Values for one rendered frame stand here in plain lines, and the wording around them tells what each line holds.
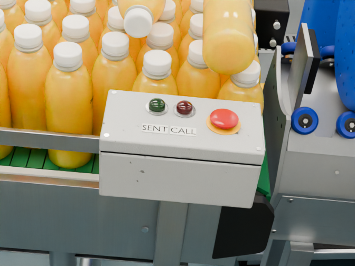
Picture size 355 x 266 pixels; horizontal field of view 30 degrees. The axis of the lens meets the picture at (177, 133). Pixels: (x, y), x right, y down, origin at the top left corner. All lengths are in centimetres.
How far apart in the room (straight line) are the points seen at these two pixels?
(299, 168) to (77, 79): 41
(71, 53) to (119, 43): 7
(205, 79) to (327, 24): 75
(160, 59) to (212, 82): 9
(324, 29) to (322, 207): 60
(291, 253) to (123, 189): 57
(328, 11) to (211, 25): 78
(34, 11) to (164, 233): 38
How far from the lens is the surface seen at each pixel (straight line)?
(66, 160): 103
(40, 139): 99
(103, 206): 104
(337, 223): 128
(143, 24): 92
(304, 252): 134
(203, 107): 85
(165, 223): 94
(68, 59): 92
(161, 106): 83
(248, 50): 88
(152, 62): 92
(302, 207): 120
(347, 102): 111
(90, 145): 99
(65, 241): 112
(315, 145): 111
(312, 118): 108
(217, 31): 88
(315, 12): 169
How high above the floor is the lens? 163
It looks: 41 degrees down
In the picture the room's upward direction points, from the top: 7 degrees clockwise
